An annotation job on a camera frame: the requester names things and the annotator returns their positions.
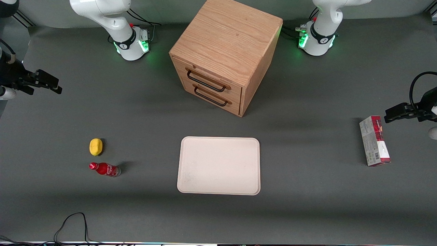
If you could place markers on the wooden drawer front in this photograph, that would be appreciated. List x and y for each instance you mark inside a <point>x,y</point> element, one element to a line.
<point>189,89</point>
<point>235,91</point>

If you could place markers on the wooden drawer cabinet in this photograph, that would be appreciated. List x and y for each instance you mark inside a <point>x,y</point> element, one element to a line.
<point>228,37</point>

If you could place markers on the yellow lemon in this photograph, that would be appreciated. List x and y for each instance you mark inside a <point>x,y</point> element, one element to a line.
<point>96,147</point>

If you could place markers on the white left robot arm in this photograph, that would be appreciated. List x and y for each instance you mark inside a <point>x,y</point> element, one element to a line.
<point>327,20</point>

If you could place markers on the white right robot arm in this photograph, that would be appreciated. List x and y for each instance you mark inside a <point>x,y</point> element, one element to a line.
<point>102,13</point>

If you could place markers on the aluminium frame rail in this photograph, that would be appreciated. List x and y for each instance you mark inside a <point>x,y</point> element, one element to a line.
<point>24,18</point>
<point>431,12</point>

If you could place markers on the red plaid carton box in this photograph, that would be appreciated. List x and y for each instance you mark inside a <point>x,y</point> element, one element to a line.
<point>374,140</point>

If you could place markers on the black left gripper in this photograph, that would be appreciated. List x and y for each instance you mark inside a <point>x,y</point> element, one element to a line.
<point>426,105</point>

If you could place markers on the red coke bottle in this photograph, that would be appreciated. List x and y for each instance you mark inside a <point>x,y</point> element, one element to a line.
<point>104,169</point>

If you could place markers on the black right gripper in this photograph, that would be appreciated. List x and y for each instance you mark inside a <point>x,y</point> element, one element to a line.
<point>10,76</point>

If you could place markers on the dark grey table mat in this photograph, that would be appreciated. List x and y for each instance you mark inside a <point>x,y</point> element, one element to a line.
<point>307,212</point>

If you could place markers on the beige rectangular tray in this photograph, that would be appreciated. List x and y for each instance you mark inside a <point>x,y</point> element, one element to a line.
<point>218,165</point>

